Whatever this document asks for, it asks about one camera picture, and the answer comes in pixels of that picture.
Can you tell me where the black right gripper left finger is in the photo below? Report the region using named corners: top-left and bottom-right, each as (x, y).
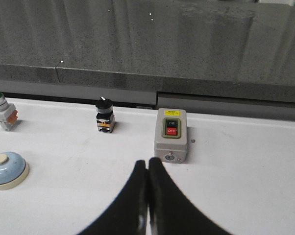
top-left (79, 160), bottom-right (148, 235)

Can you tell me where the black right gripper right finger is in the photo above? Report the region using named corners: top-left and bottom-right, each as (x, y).
top-left (148, 157), bottom-right (229, 235)

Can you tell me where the blue and cream desk bell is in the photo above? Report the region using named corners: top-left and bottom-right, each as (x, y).
top-left (0, 152), bottom-right (30, 190)

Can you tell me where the grey stone counter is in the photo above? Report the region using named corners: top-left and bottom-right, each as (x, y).
top-left (0, 0), bottom-right (295, 107)

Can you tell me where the grey on off switch box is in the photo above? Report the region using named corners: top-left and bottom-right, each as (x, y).
top-left (154, 108), bottom-right (188, 164)

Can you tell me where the black rotary selector switch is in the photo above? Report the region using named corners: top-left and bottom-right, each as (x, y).
top-left (96, 96), bottom-right (115, 133)

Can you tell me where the green pushbutton switch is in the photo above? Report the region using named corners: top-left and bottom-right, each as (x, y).
top-left (0, 92), bottom-right (18, 131)

